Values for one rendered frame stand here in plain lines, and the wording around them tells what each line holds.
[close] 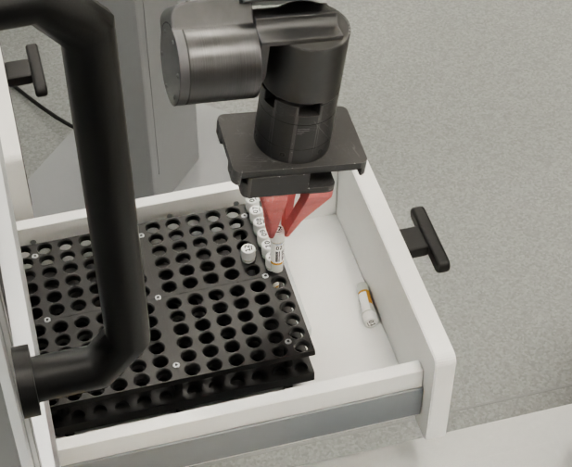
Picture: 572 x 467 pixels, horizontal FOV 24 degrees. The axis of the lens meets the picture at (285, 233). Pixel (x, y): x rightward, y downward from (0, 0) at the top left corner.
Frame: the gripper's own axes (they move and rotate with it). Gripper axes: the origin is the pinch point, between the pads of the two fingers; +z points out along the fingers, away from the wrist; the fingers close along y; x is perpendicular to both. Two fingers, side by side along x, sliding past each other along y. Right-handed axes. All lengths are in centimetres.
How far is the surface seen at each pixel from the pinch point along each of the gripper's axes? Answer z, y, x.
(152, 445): 12.3, 11.3, 10.7
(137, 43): 56, -7, -96
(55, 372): -37, 22, 42
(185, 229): 9.1, 5.1, -9.2
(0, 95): 8.0, 19.3, -27.5
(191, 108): 79, -19, -106
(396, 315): 9.0, -10.6, 3.1
